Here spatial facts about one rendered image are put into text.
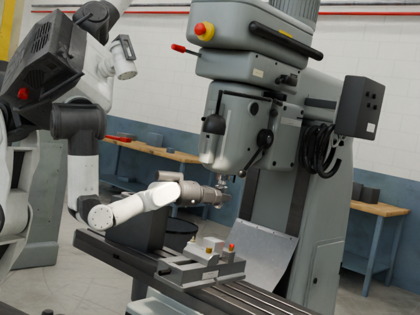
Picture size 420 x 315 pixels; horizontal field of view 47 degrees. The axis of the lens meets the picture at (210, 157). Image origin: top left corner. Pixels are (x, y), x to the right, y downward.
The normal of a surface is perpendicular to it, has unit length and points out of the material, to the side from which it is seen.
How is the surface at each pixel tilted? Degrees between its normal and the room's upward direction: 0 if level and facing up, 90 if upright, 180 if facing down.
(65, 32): 57
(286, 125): 90
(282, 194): 90
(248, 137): 90
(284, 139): 90
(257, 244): 64
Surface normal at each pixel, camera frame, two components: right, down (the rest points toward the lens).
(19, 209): 0.90, 0.04
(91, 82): 0.84, -0.36
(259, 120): 0.76, 0.19
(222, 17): -0.63, -0.04
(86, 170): 0.60, 0.10
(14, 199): 0.87, 0.26
